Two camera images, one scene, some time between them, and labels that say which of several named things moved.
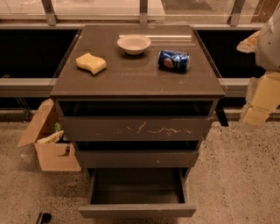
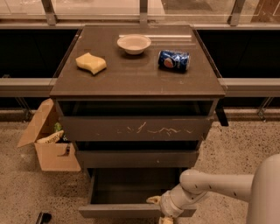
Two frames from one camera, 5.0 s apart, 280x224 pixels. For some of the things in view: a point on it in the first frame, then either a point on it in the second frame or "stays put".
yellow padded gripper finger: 254,116 → 169,220
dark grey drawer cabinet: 137,100 stays put
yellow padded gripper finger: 248,45 → 156,199
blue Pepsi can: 174,60 stays put
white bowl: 134,44 stays put
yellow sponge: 91,62 stays put
